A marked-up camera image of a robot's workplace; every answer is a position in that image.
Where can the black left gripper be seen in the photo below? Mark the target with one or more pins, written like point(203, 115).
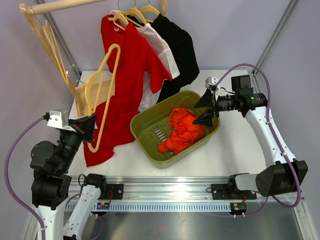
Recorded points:
point(86, 125)

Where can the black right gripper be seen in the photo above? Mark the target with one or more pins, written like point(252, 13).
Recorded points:
point(206, 101)

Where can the red t shirt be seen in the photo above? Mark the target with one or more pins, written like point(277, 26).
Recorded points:
point(123, 106)
point(136, 58)

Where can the orange t shirt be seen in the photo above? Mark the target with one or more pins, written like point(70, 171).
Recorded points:
point(184, 132)

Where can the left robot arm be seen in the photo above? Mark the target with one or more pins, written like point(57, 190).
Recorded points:
point(49, 159)

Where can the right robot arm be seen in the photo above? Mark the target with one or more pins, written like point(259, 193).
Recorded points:
point(283, 173)

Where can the white t shirt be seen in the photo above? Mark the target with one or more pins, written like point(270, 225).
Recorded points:
point(162, 50)

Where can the black t shirt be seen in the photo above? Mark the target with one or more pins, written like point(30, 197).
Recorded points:
point(181, 45)

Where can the yellow hanger of black shirt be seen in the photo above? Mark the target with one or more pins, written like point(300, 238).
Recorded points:
point(149, 9)

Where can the yellow hanger of white shirt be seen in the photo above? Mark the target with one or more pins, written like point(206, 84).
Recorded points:
point(134, 11)

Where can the wooden clothes rack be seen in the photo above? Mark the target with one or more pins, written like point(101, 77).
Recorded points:
point(100, 86)

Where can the olive green plastic basket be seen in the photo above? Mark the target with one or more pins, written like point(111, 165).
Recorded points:
point(150, 128)

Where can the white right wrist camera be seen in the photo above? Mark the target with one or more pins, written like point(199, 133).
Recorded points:
point(211, 84)

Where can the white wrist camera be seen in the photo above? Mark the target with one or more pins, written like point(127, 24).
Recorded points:
point(58, 119)
point(211, 84)

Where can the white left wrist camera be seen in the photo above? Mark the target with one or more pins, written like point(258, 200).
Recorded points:
point(58, 119)

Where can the aluminium frame post left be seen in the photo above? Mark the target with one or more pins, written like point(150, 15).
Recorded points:
point(46, 8)

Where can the aluminium frame post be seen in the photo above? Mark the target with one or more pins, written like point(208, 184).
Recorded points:
point(290, 8)
point(46, 8)

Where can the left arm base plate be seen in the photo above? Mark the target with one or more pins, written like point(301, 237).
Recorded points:
point(112, 192)

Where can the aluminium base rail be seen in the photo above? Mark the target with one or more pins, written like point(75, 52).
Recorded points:
point(170, 187)

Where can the white slotted cable duct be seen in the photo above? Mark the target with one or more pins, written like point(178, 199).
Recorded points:
point(213, 207)

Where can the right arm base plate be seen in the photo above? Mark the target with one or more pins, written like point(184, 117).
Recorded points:
point(221, 191)

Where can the aluminium frame post right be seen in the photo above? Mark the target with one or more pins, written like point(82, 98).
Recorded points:
point(290, 8)

